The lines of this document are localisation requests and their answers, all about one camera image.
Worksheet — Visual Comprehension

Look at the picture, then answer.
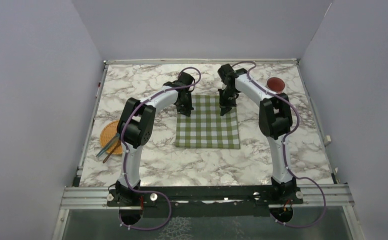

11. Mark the blue handled utensil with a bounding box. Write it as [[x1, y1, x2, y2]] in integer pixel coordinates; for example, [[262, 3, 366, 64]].
[[96, 133, 120, 158]]

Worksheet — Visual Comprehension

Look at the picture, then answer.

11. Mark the pink ceramic mug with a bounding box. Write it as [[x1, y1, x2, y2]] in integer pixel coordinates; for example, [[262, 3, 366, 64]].
[[266, 77, 285, 94]]

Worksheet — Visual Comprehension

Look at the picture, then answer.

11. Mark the brown handled utensil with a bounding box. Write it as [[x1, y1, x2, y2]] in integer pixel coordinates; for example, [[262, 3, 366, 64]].
[[102, 143, 122, 164]]

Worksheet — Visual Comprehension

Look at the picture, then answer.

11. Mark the green white checkered cloth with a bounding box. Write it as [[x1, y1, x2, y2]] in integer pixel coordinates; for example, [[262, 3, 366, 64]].
[[175, 95, 240, 150]]

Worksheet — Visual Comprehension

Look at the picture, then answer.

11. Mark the orange woven plate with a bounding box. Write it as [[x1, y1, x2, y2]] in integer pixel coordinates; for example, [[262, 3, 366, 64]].
[[100, 120, 123, 155]]

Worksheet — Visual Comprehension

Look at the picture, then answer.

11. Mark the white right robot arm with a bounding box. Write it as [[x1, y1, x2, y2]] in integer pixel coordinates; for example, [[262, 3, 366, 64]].
[[217, 64, 296, 204]]

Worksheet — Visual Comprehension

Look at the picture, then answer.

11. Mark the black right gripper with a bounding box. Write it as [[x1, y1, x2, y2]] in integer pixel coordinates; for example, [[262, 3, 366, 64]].
[[218, 87, 238, 116]]

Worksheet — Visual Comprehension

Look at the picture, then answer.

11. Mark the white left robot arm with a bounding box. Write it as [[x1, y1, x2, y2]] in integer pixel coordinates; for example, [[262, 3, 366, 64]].
[[115, 71, 195, 206]]

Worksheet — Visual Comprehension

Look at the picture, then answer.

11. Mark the aluminium mounting rail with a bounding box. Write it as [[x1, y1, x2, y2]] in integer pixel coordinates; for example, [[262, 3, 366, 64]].
[[60, 184, 355, 210]]

